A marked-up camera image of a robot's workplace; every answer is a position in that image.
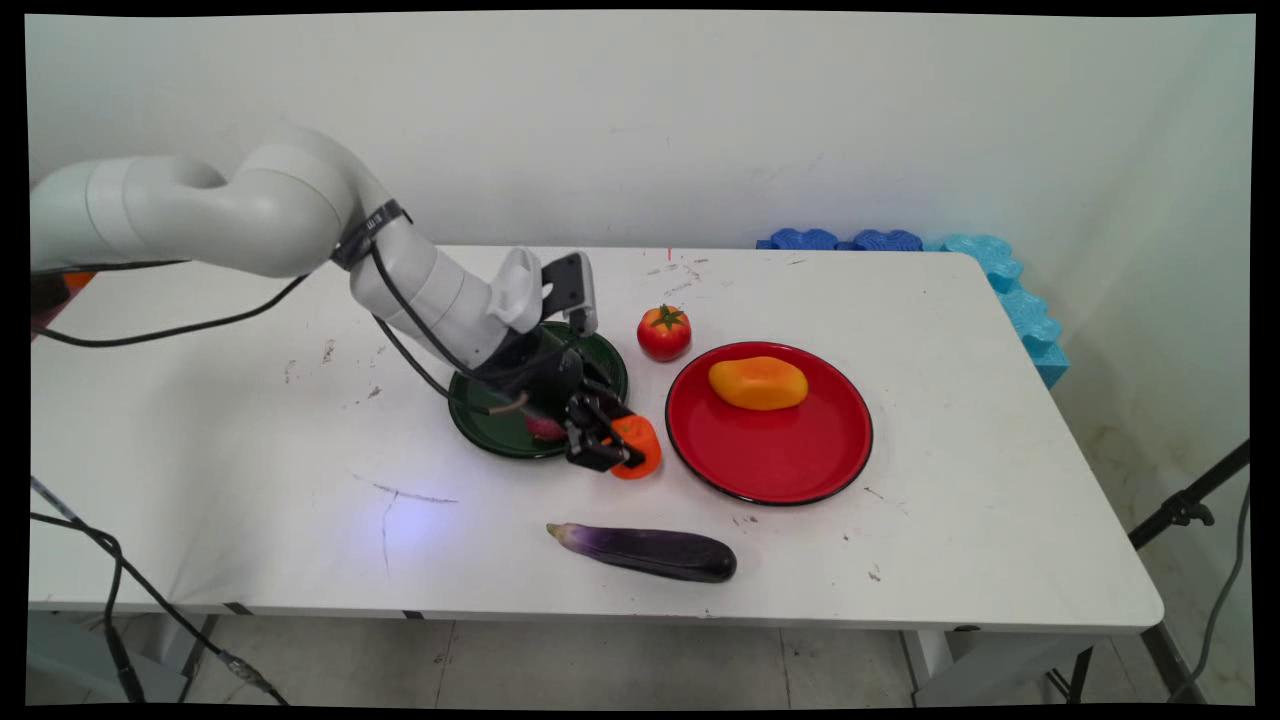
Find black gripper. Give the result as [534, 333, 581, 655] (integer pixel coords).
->
[488, 325, 647, 474]

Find red toy tomato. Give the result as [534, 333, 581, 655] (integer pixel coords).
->
[637, 304, 693, 363]

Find grey hanging cable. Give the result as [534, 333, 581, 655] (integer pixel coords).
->
[1168, 485, 1254, 703]

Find black floor cables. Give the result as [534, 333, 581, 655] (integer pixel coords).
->
[28, 474, 291, 706]

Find black tripod leg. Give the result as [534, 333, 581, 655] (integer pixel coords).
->
[1128, 440, 1253, 551]

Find light blue foam mat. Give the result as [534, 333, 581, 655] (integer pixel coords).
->
[924, 233, 1071, 390]

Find black velcro arm strap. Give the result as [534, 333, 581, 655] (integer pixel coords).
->
[329, 199, 413, 272]

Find red round plate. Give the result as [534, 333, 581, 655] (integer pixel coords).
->
[665, 341, 874, 507]

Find black camera cable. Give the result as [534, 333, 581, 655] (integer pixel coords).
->
[30, 245, 576, 386]

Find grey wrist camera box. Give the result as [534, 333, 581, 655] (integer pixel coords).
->
[540, 251, 602, 339]

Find yellow orange toy mango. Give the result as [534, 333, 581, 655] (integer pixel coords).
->
[708, 356, 810, 412]

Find orange toy fruit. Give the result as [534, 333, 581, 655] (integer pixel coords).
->
[607, 414, 664, 482]

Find purple toy eggplant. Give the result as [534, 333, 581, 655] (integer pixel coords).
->
[546, 522, 739, 585]

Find orange and dark base object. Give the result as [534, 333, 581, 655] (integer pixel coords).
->
[28, 268, 97, 339]

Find black cable with grey plug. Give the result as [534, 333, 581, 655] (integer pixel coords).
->
[372, 316, 529, 416]

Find dark green round plate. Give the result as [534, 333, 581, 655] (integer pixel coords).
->
[447, 321, 630, 461]

